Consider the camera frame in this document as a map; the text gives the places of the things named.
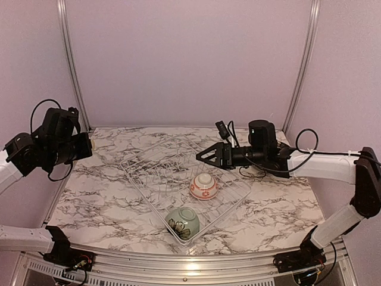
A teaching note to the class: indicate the white bowl with red pattern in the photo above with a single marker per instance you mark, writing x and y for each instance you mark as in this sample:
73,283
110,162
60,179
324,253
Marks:
204,186

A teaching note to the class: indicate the aluminium frame post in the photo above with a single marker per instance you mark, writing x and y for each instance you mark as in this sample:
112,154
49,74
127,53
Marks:
303,67
69,54

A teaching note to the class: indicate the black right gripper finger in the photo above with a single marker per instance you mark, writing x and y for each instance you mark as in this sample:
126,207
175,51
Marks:
210,155
214,163

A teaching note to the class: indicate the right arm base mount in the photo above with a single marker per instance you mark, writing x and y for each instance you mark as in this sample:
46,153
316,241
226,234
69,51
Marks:
306,256

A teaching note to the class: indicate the left aluminium frame post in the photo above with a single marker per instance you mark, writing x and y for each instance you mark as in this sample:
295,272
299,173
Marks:
69,54

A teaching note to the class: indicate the right aluminium frame post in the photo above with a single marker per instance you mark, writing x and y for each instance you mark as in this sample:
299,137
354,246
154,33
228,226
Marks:
303,67

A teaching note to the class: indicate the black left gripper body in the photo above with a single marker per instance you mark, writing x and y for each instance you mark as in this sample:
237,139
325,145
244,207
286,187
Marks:
64,153

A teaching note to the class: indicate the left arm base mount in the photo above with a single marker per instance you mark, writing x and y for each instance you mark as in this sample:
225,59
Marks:
63,254

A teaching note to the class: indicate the white wire dish rack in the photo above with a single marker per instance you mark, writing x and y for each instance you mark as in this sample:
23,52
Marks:
162,174

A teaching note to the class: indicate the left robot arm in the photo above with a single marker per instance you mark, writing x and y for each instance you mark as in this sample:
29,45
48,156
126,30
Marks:
27,163

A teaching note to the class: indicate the green bowl with flower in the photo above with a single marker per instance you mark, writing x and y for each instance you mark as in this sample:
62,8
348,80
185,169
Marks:
184,222

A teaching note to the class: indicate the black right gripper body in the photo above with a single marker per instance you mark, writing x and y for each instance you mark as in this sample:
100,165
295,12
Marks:
233,160

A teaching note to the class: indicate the front aluminium rail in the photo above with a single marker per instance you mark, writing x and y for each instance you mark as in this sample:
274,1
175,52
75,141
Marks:
111,267

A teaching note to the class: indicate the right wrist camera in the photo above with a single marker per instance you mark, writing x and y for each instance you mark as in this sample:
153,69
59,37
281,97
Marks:
222,130

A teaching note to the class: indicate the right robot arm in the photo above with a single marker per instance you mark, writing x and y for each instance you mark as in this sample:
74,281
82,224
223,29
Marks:
347,183

